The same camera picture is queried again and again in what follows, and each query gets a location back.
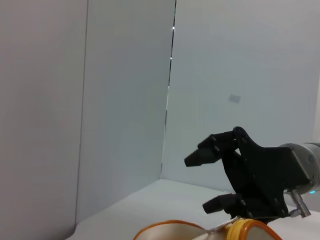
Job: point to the silver zipper pull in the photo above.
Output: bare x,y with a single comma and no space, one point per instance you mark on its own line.
220,226

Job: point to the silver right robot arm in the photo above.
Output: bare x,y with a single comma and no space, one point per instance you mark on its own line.
310,162

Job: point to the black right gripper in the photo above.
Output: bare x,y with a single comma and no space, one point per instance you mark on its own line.
262,170

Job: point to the beige bag with orange trim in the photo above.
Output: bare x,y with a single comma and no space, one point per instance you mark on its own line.
175,232

